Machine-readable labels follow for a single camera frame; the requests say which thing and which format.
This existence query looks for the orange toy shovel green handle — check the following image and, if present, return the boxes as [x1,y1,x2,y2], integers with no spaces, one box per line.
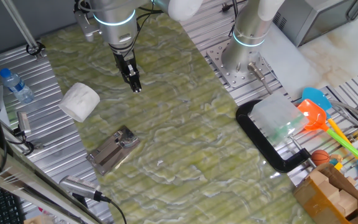
[296,98,358,183]

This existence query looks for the aluminium frame beam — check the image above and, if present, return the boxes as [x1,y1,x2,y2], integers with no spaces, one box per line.
[0,133,105,224]

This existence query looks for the small silver camera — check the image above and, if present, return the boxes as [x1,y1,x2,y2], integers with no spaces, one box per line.
[16,111,32,137]

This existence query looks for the black power plug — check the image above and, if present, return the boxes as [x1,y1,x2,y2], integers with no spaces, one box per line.
[221,2,239,12]

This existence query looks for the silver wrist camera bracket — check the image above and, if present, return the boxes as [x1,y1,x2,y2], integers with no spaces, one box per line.
[74,1,103,43]

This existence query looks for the green marble pattern mat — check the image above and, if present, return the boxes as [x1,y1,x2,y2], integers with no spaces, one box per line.
[40,0,316,224]

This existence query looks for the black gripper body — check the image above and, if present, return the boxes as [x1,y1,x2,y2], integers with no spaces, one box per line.
[112,49,138,75]

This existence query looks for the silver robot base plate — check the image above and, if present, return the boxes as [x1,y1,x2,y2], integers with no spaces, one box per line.
[206,39,281,88]

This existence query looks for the silver microwave oven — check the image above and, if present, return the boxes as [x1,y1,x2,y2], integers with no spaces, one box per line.
[272,0,358,47]

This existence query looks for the white toilet paper roll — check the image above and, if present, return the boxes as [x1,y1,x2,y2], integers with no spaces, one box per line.
[58,82,101,123]

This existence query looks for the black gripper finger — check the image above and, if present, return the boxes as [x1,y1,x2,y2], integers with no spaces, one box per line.
[127,63,143,93]
[121,70,138,93]

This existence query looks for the shiny metal toilet paper holder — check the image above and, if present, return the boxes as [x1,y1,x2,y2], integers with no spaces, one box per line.
[86,125,141,176]

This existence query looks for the black camera cable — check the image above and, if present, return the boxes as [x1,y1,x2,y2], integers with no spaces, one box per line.
[93,191,127,224]

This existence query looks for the silver tripod pole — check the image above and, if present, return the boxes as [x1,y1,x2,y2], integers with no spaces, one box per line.
[1,0,46,60]

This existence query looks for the clear water bottle blue cap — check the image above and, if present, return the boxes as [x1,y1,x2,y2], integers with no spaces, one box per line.
[0,68,35,105]

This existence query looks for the plain wooden block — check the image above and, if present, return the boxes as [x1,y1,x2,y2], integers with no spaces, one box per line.
[317,180,341,205]
[334,189,358,218]
[308,169,331,188]

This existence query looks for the blue toy shovel yellow handle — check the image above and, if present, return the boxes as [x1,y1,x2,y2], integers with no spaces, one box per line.
[301,86,354,146]

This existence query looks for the brown cardboard box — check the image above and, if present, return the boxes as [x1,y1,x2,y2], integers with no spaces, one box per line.
[293,163,358,224]

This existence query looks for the grey metal clamp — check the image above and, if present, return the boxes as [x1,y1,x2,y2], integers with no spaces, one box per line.
[7,133,45,156]

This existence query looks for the black C-clamp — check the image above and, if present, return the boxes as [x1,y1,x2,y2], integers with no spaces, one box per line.
[235,99,318,174]

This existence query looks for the small toy basketball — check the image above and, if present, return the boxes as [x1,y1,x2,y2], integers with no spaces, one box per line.
[310,149,331,167]

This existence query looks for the beige marble pattern mat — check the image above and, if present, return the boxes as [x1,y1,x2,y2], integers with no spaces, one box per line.
[296,1,358,91]

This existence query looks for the translucent plastic box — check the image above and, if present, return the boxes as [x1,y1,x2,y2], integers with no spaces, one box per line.
[250,92,310,147]

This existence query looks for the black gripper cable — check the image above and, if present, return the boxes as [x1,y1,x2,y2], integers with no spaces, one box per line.
[129,0,164,60]

